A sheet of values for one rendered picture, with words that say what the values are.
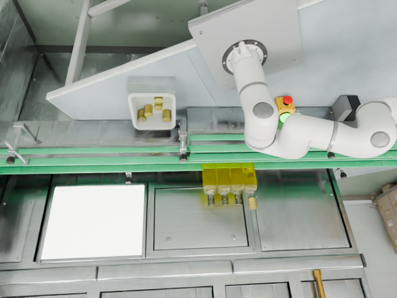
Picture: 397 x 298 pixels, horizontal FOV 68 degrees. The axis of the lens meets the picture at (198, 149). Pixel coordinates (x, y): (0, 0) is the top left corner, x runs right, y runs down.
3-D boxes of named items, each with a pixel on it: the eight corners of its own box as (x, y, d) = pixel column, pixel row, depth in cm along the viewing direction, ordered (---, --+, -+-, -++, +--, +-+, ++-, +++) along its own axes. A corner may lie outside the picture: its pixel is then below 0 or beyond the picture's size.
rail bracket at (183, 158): (178, 146, 129) (179, 172, 123) (179, 125, 114) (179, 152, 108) (185, 146, 129) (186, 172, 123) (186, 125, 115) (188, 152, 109)
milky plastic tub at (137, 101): (134, 113, 128) (134, 129, 123) (127, 76, 108) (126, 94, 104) (175, 113, 129) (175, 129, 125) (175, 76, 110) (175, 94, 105)
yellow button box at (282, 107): (271, 106, 129) (274, 119, 126) (276, 94, 123) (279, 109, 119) (286, 106, 130) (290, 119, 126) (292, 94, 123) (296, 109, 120)
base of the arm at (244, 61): (217, 47, 95) (225, 81, 87) (254, 30, 91) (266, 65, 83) (233, 77, 108) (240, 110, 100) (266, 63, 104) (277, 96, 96)
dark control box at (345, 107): (331, 106, 132) (336, 121, 128) (339, 94, 125) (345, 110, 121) (348, 106, 132) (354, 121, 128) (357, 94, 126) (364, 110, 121)
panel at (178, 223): (54, 186, 136) (38, 264, 119) (52, 184, 133) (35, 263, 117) (244, 182, 144) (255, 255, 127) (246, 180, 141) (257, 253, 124)
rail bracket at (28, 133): (29, 128, 128) (16, 175, 117) (10, 104, 114) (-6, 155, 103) (41, 128, 129) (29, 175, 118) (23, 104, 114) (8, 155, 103)
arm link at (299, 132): (335, 113, 81) (320, 143, 95) (250, 96, 86) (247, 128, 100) (331, 141, 76) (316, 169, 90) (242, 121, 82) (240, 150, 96)
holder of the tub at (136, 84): (137, 119, 132) (136, 133, 129) (128, 75, 109) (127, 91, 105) (175, 119, 134) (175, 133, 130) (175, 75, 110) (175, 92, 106)
